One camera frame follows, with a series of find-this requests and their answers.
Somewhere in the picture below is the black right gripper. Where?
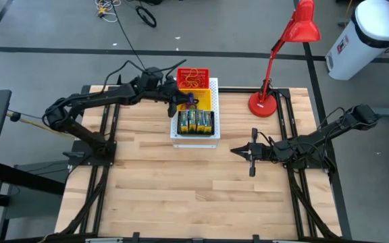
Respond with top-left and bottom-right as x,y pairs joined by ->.
230,128 -> 285,178

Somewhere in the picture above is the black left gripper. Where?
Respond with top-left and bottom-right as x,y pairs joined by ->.
138,66 -> 199,117

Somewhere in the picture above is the orange rubber band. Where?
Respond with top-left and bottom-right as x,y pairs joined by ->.
182,76 -> 207,89

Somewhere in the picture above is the yellow plastic basket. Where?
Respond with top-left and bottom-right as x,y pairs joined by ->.
177,88 -> 213,112

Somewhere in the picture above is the red plastic basket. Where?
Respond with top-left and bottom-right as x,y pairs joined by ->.
176,67 -> 211,90

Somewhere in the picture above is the large yellow red crayon box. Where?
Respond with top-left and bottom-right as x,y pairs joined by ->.
179,111 -> 190,134

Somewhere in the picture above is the blue green crayon box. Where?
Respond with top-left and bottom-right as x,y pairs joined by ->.
188,109 -> 198,134

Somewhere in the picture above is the yellow green crayon box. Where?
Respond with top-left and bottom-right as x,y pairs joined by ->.
196,110 -> 205,134
203,111 -> 213,134

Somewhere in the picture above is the black plastic basket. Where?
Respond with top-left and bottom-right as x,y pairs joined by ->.
176,109 -> 215,138

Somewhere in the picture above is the red desk lamp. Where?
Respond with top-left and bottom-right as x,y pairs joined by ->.
247,0 -> 321,118

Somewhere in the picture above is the white perforated metal shelf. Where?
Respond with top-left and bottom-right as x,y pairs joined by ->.
170,77 -> 222,149

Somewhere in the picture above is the white trash can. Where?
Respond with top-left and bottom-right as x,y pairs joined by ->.
325,0 -> 389,81

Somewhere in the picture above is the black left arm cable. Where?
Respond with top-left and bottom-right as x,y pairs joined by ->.
103,59 -> 188,94

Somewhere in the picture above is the long black floor cable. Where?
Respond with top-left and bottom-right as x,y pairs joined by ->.
111,0 -> 147,70

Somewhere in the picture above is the black coiled floor cable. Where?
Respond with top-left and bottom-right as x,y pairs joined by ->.
135,5 -> 157,29

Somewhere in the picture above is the white yellow cable bundle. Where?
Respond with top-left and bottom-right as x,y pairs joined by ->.
95,0 -> 122,24

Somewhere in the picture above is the yellow cord with black ball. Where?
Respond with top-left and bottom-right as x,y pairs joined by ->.
6,111 -> 74,140

